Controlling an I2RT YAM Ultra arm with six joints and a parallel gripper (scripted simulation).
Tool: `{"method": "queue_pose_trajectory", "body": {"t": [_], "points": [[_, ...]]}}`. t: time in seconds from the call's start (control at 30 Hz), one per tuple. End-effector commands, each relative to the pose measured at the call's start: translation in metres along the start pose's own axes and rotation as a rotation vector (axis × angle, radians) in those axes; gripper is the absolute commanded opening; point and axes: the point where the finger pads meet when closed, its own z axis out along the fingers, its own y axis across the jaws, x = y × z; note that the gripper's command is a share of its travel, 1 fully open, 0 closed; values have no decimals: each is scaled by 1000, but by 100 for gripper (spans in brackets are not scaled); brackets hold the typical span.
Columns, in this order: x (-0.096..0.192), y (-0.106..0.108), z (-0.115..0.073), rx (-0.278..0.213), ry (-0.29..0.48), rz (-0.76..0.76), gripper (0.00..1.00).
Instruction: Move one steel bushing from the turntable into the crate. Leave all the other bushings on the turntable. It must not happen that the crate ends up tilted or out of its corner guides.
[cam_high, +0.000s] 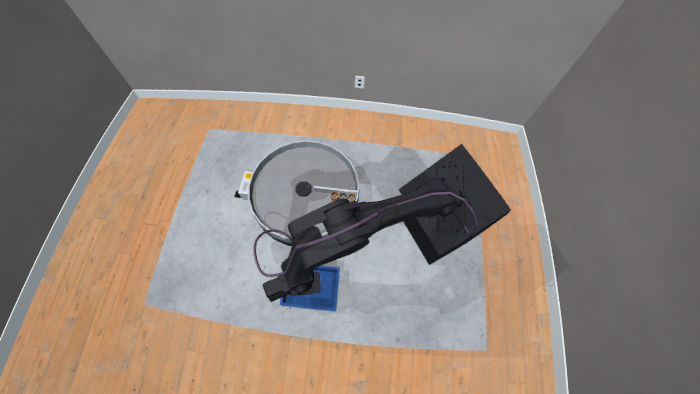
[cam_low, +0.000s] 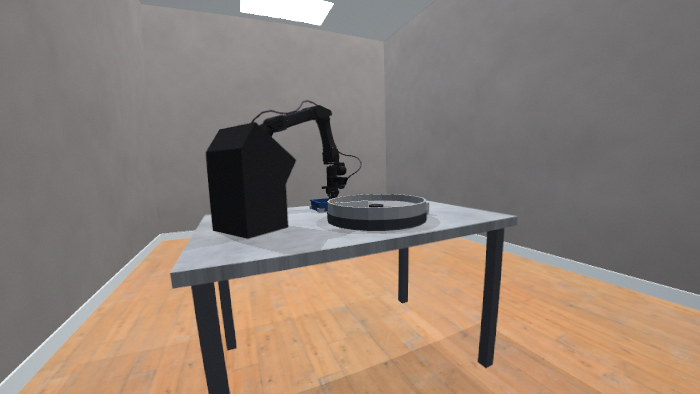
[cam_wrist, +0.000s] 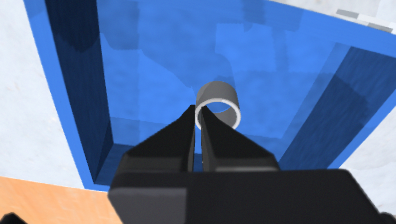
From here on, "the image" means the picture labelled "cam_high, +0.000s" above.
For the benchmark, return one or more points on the blue open crate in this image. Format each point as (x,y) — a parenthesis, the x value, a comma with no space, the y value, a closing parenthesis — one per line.
(325,300)

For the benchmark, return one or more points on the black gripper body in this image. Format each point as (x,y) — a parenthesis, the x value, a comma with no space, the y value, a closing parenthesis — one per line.
(314,286)

